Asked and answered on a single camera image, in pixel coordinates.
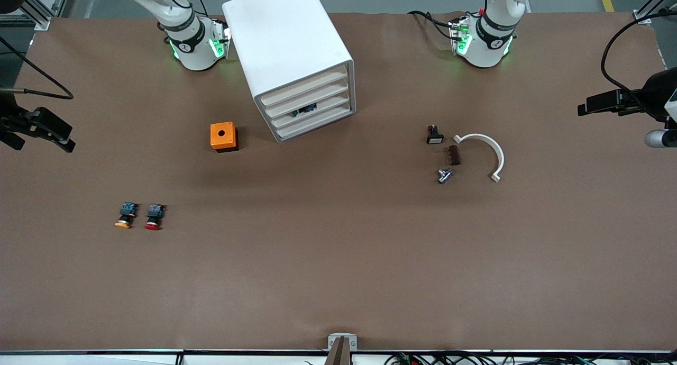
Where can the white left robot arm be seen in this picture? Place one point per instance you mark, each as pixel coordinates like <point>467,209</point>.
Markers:
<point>489,42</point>

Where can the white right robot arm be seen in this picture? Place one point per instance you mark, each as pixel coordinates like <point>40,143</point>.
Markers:
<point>193,47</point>

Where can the brown terminal block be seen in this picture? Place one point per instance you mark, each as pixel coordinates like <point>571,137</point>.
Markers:
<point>454,155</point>

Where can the silver key switch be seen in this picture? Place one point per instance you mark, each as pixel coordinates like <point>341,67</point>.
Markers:
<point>445,175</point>

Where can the black white-faced push button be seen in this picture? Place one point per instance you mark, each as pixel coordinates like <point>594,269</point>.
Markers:
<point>435,136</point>

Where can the red mushroom push button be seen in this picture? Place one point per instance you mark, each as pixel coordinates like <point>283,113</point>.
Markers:
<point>154,217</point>

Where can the dark blue push button switch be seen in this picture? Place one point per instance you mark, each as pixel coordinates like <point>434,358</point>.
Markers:
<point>305,110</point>

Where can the white curved plastic arc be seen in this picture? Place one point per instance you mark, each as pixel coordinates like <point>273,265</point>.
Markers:
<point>497,153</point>

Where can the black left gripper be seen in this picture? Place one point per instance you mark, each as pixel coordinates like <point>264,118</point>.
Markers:
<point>648,95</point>

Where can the white table edge rail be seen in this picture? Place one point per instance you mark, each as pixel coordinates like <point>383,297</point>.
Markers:
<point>158,358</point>

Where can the metal table edge bracket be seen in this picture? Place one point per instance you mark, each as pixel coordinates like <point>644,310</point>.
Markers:
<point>342,343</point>

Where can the yellow mushroom push button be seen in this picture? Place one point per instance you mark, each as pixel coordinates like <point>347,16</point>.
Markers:
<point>126,216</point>

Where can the orange box with round hole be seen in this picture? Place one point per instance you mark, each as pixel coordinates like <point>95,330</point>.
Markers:
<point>222,135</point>

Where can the aluminium frame profile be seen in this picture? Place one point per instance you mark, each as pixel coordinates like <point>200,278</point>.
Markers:
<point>642,17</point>
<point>39,16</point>

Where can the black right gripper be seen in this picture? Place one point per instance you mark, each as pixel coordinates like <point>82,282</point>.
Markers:
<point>10,122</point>

